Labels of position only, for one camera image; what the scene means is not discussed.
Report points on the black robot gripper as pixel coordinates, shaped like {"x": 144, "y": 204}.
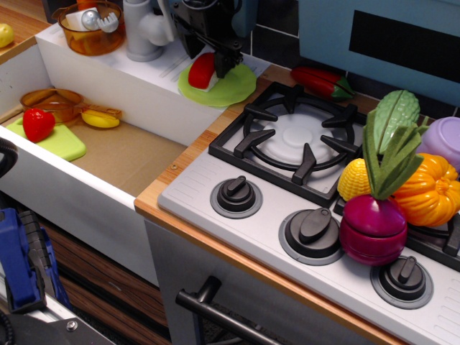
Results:
{"x": 201, "y": 23}

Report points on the light green plastic plate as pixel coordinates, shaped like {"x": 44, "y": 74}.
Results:
{"x": 238, "y": 84}

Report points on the grey toy faucet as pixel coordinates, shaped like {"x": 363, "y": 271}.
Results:
{"x": 149, "y": 27}

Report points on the white toy fork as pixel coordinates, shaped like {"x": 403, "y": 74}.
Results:
{"x": 108, "y": 20}

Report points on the red toy chili pepper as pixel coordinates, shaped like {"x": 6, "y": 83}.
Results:
{"x": 323, "y": 83}

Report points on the orange transparent toy pot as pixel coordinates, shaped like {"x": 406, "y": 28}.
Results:
{"x": 90, "y": 42}

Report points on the silver toy ladle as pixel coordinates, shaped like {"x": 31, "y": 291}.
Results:
{"x": 89, "y": 19}

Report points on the black stove burner grate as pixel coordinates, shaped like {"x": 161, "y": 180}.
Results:
{"x": 293, "y": 140}

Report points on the yellow toy lemon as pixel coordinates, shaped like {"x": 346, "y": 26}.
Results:
{"x": 99, "y": 120}

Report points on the white toy sink basin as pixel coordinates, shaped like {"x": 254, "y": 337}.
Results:
{"x": 93, "y": 197}

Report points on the black left stove knob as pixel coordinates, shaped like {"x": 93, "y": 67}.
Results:
{"x": 236, "y": 198}

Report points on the black stove knob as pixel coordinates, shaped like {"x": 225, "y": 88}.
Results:
{"x": 236, "y": 198}
{"x": 311, "y": 237}
{"x": 404, "y": 283}

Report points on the orange transparent measuring cup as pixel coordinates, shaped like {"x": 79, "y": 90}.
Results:
{"x": 65, "y": 105}

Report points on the light green cutting board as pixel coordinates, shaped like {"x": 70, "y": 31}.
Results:
{"x": 61, "y": 142}

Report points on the red toy strawberry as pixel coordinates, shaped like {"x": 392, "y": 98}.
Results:
{"x": 37, "y": 124}

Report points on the yellow toy potato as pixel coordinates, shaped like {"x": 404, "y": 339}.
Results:
{"x": 6, "y": 35}

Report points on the yellow toy corn cob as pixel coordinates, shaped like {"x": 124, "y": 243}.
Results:
{"x": 359, "y": 178}

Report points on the black middle stove knob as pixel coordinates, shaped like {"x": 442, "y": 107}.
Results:
{"x": 311, "y": 237}

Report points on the purple toy beet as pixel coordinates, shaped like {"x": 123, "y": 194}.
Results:
{"x": 373, "y": 229}

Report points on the purple plastic bowl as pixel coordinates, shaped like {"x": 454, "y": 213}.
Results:
{"x": 442, "y": 139}

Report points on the orange toy pumpkin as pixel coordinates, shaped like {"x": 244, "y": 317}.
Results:
{"x": 430, "y": 197}

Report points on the blue clamp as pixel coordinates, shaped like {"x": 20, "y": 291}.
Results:
{"x": 29, "y": 263}

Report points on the black right stove knob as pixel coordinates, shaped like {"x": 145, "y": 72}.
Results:
{"x": 404, "y": 283}

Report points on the grey toy stove top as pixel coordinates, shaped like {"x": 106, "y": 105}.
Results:
{"x": 345, "y": 282}

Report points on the black oven door handle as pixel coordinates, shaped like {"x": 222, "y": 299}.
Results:
{"x": 200, "y": 304}

